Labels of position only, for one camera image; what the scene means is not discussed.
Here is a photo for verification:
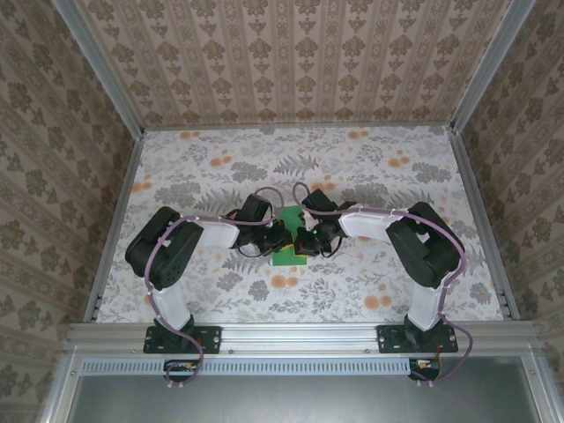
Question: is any green square paper sheet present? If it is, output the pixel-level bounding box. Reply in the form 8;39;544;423
271;205;308;267

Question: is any grey metal sheet panel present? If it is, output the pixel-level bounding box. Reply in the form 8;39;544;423
65;357;545;423

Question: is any floral patterned table cover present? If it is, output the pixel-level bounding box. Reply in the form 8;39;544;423
94;125;506;325

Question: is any aluminium mounting beam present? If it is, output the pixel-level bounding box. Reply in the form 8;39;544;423
64;320;539;356

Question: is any black connector board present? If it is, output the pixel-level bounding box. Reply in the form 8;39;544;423
163;359;199;382
408;357;442;381

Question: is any aluminium table end rail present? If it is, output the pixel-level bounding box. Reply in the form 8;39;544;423
143;123;456;132

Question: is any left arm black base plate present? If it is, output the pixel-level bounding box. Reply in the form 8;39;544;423
144;324;222;355

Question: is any grey slotted cable duct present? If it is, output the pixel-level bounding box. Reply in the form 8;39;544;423
81;357;442;375

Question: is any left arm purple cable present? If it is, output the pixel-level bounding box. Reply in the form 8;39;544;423
144;185;286;389

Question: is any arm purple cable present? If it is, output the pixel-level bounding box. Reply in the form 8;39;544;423
293;182;475;389
144;185;286;389

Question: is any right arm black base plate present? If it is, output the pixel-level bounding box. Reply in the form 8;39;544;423
377;323;459;355

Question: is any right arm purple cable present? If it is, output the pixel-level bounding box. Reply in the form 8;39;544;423
293;182;475;389

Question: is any aluminium table side rail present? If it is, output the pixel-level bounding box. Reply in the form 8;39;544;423
451;127;522;322
82;131;146;323

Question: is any aluminium corner post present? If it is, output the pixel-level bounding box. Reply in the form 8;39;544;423
449;0;539;133
56;0;146;137

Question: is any aluminium outer frame rail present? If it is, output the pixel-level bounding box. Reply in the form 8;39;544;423
522;347;564;423
39;347;85;423

